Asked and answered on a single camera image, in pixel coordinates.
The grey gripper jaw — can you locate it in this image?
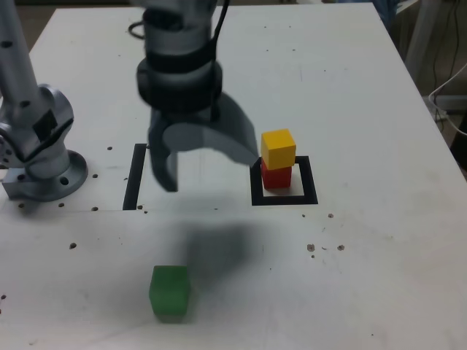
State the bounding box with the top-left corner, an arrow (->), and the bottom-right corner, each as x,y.
162,91 -> 262,168
147,108 -> 180,193

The yellow cube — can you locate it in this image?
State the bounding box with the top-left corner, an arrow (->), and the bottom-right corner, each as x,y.
260,128 -> 296,171

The red cube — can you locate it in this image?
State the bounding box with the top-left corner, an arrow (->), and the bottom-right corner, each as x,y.
260,162 -> 293,190

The green cube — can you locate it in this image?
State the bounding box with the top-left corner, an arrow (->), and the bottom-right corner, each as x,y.
148,265 -> 191,316

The black tape square outline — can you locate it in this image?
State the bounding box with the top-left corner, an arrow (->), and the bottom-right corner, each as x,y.
248,155 -> 319,206

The black tape strip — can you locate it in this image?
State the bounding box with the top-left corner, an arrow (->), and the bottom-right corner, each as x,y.
122,143 -> 147,211

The white flat box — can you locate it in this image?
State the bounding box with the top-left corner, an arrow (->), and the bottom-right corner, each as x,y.
425,94 -> 467,114

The light grey metal frame leg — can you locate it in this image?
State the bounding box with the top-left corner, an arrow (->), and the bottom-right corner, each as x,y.
404,0 -> 452,85

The white cable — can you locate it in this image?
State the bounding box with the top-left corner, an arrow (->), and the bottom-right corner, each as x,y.
428,61 -> 467,136

